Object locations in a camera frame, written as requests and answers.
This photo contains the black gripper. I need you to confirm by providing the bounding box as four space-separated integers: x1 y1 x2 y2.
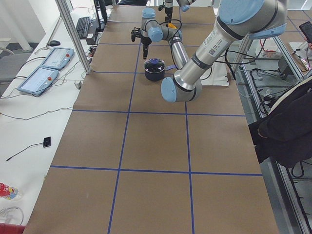
142 37 151 59
158 4 172 26

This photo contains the yellow toy corn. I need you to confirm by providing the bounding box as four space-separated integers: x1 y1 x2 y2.
168 23 177 29

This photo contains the glass pot lid blue knob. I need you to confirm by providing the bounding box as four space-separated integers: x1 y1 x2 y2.
144 58 165 73

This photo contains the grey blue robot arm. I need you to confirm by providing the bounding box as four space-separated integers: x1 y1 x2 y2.
158 0 195 26
140 0 288 102

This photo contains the dark blue saucepan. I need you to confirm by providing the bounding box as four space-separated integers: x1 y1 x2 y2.
144 65 176 81

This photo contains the black monitor stand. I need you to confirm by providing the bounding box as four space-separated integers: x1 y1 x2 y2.
94 0 108 32

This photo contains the black keyboard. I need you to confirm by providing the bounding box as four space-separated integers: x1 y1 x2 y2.
76 17 91 39

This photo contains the far blue teach pendant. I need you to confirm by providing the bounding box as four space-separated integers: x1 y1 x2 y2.
41 47 74 71

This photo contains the blue teach pendant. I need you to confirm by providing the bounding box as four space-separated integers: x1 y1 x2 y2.
17 66 59 97
41 47 74 71

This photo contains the black computer mouse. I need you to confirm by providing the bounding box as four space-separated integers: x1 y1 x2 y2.
49 40 60 47

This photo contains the near blue teach pendant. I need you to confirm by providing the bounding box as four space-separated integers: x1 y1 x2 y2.
17 66 59 97

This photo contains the small black square pad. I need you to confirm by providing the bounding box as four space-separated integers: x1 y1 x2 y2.
43 136 52 148

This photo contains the black smartphone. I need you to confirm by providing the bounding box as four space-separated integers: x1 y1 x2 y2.
299 21 312 43

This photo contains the person in black jacket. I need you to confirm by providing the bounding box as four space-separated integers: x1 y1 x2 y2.
249 78 312 168

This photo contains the red printed plastic bottle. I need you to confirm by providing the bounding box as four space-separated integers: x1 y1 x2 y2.
0 183 23 200

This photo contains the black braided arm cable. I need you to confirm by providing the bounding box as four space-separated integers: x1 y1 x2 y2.
158 19 183 47

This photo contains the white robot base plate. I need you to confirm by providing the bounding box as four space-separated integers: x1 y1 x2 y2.
200 62 229 86

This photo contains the aluminium frame post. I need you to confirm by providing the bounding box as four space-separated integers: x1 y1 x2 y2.
56 0 91 75

